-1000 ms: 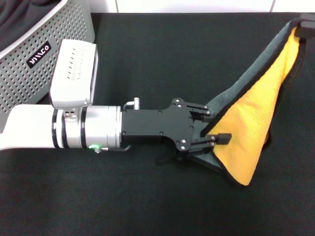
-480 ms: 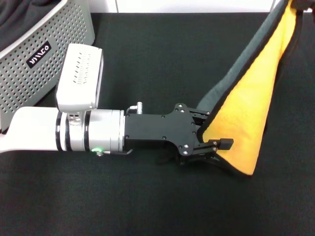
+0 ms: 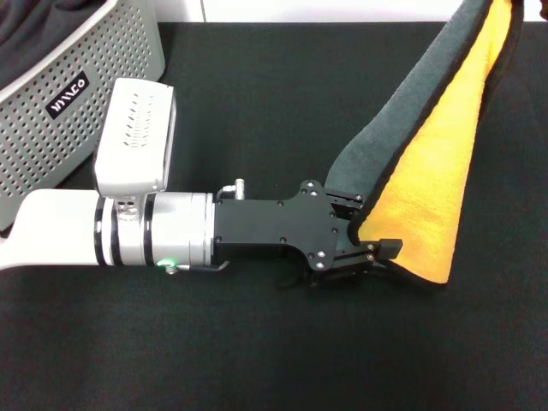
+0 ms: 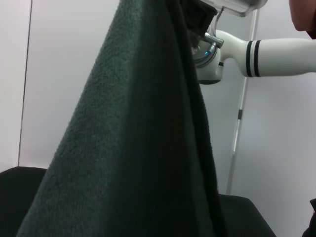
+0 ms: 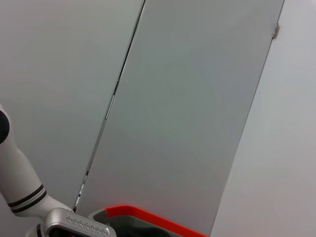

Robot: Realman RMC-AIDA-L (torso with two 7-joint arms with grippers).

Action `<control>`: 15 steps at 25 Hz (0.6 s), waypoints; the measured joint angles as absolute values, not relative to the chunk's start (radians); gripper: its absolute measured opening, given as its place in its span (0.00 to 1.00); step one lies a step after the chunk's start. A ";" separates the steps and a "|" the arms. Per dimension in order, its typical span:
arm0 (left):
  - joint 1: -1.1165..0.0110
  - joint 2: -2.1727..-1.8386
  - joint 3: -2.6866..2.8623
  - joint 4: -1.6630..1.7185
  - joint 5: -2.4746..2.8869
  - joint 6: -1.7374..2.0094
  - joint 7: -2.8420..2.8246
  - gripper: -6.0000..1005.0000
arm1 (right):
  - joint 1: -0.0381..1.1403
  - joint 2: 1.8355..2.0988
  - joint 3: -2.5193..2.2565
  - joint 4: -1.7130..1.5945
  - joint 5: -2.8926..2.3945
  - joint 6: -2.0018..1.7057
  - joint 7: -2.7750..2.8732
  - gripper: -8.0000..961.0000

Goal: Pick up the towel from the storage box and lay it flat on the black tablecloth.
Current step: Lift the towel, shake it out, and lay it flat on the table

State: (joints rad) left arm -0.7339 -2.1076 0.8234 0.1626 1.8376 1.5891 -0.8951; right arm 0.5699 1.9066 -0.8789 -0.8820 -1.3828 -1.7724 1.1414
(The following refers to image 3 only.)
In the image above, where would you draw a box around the black cloth box liner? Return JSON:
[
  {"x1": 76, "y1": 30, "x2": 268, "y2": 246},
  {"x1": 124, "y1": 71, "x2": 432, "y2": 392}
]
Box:
[{"x1": 0, "y1": 0, "x2": 113, "y2": 92}]

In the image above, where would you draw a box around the silver left cable connector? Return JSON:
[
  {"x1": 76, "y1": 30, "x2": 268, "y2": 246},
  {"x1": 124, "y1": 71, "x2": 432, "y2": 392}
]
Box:
[{"x1": 219, "y1": 178, "x2": 249, "y2": 201}]

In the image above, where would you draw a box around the grey left gripper cable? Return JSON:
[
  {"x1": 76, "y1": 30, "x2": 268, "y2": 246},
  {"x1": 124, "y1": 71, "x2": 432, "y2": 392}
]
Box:
[{"x1": 166, "y1": 259, "x2": 231, "y2": 277}]

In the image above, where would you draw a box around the grey yellow towel black trim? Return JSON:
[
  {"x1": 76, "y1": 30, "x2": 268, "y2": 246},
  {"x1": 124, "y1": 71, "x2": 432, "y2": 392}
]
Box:
[{"x1": 324, "y1": 0, "x2": 526, "y2": 291}]

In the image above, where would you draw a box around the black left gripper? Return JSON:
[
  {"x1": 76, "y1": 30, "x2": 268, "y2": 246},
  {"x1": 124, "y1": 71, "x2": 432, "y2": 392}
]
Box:
[{"x1": 212, "y1": 179, "x2": 404, "y2": 290}]

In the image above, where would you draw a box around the black tablecloth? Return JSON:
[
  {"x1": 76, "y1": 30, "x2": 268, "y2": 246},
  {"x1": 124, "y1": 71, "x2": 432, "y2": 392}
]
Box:
[{"x1": 0, "y1": 21, "x2": 548, "y2": 411}]

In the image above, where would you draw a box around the grey perforated storage box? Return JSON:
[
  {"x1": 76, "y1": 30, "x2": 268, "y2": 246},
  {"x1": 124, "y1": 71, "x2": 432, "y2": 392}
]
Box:
[{"x1": 0, "y1": 0, "x2": 166, "y2": 232}]

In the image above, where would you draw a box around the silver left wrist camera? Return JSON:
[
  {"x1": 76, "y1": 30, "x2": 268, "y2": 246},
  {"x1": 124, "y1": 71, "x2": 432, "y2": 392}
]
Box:
[{"x1": 92, "y1": 78, "x2": 178, "y2": 211}]

